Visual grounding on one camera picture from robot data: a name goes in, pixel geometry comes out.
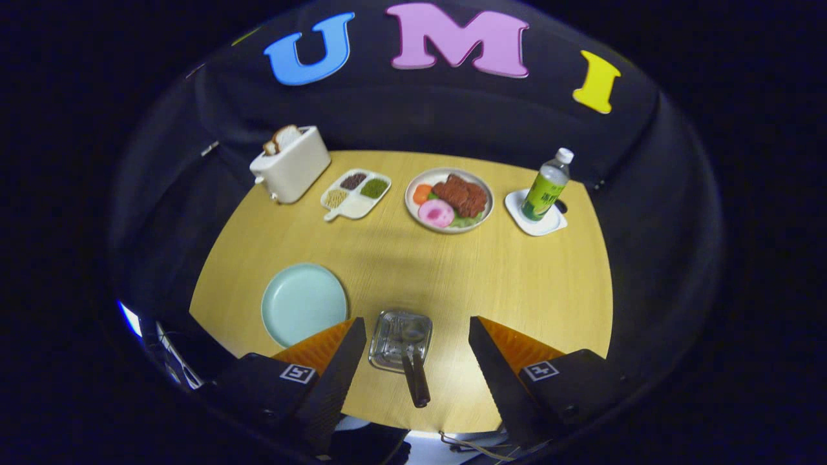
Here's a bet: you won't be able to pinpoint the metal wire basket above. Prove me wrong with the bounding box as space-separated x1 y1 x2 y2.
368 309 434 375

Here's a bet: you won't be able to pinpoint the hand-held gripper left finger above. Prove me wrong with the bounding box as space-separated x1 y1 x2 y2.
200 316 368 456

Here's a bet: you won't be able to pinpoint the black backdrop cloth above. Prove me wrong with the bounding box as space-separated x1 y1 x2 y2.
107 0 724 388

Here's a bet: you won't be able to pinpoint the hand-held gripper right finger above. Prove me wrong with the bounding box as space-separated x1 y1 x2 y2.
468 316 627 451

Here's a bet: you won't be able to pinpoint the metal spoon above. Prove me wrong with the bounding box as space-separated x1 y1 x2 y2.
392 321 432 409

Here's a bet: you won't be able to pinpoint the large bread slice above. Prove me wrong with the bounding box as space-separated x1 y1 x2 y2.
271 125 303 154

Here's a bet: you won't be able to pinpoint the white square coaster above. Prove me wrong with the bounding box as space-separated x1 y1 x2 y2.
504 188 569 237

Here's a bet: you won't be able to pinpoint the white divided snack tray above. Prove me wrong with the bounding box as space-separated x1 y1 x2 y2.
320 169 392 222

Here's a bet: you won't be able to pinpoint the green label drink bottle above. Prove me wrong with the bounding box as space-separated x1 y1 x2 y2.
521 148 574 222

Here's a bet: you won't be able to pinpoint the brown meat slices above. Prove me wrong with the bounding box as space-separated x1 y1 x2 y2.
432 174 489 218

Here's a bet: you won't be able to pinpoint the white plate with food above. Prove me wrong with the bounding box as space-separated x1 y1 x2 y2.
405 168 495 234

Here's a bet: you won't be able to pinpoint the pink round ham slice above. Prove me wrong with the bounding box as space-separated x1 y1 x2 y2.
418 199 455 228

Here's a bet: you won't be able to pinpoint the light green plate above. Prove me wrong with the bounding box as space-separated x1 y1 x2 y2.
261 263 350 349

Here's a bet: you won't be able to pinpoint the white toaster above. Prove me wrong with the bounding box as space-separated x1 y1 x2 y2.
249 125 331 205

